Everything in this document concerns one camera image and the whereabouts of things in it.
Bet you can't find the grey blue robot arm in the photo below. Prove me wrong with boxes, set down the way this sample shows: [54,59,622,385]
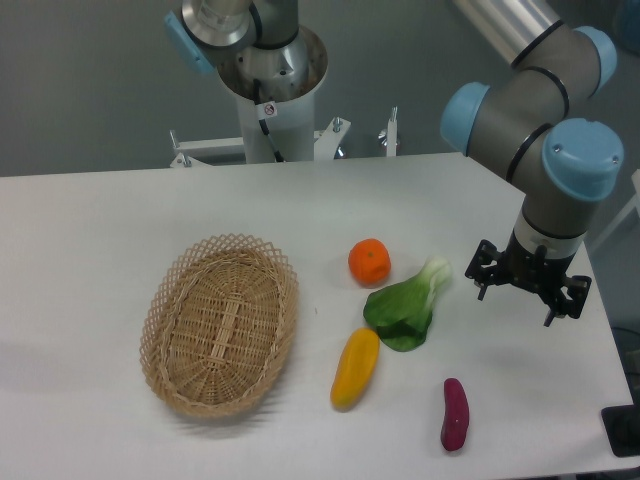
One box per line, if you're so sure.
[164,1,624,319]

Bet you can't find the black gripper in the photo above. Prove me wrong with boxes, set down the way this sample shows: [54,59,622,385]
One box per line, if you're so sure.
[465,239,592,327]

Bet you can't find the orange tangerine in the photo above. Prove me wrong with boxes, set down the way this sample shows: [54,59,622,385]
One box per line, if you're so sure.
[348,238,392,286]

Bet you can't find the green bok choy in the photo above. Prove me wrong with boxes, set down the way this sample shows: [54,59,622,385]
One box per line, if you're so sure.
[363,256,452,353]

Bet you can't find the white clamp post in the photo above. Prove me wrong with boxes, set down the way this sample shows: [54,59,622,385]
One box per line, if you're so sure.
[378,106,400,157]

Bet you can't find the black device at table edge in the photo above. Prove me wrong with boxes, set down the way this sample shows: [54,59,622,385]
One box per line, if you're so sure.
[601,405,639,458]

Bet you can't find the oval wicker basket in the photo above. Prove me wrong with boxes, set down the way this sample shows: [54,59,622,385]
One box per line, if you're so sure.
[139,234,299,419]

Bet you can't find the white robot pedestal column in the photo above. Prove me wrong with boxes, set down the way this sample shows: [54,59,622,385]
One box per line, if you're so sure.
[217,25,328,164]

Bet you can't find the black base cable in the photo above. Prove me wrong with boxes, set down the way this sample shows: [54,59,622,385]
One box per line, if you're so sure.
[252,79,286,164]

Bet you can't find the purple sweet potato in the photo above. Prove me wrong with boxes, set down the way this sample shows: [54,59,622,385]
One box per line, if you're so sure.
[440,378,470,452]

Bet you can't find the white mounting frame bracket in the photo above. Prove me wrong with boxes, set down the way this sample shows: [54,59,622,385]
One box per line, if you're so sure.
[168,116,351,168]

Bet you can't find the yellow orange mango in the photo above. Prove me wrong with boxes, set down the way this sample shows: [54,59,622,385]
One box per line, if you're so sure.
[330,328,380,411]

